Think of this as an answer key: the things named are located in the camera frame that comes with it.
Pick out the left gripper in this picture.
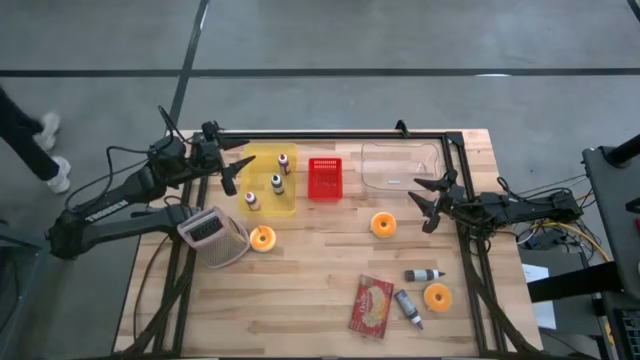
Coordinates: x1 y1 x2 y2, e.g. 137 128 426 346
189 122 258 198

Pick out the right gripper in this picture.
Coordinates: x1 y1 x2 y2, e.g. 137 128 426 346
407 167 474 235

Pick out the blue food colouring bottle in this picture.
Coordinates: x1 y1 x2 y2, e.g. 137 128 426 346
393 288 425 331

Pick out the red popcorn packet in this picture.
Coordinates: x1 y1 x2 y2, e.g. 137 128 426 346
347 273 395 340

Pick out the yellow translucent plastic bin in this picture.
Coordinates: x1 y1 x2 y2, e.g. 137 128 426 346
238 142 299 219

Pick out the clear plastic bin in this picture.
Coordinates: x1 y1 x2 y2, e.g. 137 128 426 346
359 141 444 193

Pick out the metal box grater pink trim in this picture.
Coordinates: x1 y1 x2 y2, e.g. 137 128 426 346
176 206 251 270

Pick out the red plastic basket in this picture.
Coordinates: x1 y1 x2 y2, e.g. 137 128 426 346
306 157 344 203

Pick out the white paper sheet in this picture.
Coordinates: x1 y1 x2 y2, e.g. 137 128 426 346
522 263 557 330

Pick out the black flat bar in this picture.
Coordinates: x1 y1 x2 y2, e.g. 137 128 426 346
527 260 624 304

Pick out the black equipment cart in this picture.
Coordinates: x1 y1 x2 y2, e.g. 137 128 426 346
582 133 640 301

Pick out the person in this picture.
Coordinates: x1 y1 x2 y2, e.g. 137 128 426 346
0 84 72 195

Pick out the grey metal stand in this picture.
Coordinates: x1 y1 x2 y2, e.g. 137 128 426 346
0 218 51 360

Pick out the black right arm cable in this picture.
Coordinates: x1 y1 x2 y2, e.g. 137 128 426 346
496 174 519 202

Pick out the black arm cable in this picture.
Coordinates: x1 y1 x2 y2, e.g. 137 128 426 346
496 174 519 202
63 104 221 211

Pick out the black aluminium table frame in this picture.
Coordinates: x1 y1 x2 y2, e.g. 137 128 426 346
119 119 544 359

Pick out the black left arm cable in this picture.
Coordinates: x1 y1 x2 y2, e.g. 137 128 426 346
63 104 221 211

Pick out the cable bundle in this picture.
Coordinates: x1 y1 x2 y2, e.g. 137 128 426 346
497 172 614 264

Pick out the brown cable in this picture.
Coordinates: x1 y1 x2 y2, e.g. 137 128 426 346
131 234 171 342

